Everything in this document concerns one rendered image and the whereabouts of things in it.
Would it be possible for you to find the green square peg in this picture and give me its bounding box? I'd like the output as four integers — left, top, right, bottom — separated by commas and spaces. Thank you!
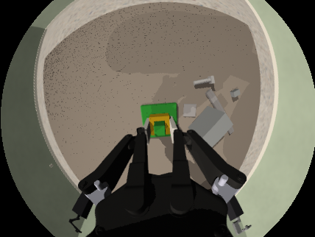
141, 102, 177, 138

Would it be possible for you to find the yellow square nut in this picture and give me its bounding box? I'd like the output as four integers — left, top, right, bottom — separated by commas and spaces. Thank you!
149, 113, 170, 135

